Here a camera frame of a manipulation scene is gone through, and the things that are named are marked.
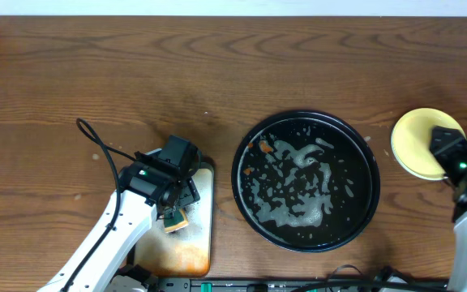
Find light blue plate top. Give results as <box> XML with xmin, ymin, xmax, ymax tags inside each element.
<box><xmin>397</xmin><ymin>160</ymin><xmax>447</xmax><ymax>181</ymax></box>

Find black rectangular soapy tray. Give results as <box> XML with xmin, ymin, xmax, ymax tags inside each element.
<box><xmin>126</xmin><ymin>162</ymin><xmax>214</xmax><ymax>277</ymax></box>

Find left black cable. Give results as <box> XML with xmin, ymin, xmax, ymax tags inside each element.
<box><xmin>59</xmin><ymin>118</ymin><xmax>137</xmax><ymax>292</ymax></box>

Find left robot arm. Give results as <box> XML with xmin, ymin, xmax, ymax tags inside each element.
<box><xmin>40</xmin><ymin>135</ymin><xmax>202</xmax><ymax>291</ymax></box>

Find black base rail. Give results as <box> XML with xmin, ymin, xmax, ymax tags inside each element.
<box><xmin>149</xmin><ymin>276</ymin><xmax>448</xmax><ymax>292</ymax></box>

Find black round tray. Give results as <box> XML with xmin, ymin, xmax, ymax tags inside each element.
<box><xmin>231</xmin><ymin>110</ymin><xmax>380</xmax><ymax>252</ymax></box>

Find black cable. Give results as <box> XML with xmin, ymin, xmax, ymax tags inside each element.
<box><xmin>289</xmin><ymin>264</ymin><xmax>449</xmax><ymax>292</ymax></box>
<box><xmin>59</xmin><ymin>118</ymin><xmax>137</xmax><ymax>292</ymax></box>

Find right black cable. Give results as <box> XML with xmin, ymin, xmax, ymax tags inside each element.
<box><xmin>289</xmin><ymin>264</ymin><xmax>449</xmax><ymax>292</ymax></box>

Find orange green sponge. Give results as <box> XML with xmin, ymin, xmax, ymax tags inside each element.
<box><xmin>163</xmin><ymin>208</ymin><xmax>189</xmax><ymax>234</ymax></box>

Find yellow plate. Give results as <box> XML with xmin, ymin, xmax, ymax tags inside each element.
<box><xmin>391</xmin><ymin>108</ymin><xmax>465</xmax><ymax>175</ymax></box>

